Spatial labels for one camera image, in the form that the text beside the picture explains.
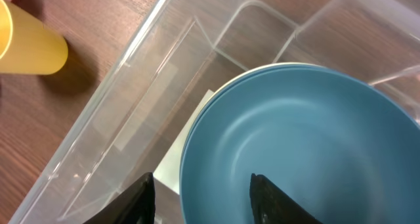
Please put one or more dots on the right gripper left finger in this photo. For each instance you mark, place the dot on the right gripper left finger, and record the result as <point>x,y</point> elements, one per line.
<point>135,205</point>

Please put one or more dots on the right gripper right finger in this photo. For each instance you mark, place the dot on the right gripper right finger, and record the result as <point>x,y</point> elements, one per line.
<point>270,205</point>

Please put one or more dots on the clear plastic storage container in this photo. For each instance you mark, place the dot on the clear plastic storage container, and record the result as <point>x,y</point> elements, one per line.
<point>184,48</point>

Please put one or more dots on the yellow cup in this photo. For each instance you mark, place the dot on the yellow cup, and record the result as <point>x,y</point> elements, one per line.
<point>27,45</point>

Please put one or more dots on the cream white bowl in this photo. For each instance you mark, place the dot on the cream white bowl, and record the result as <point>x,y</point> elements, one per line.
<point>182,138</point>

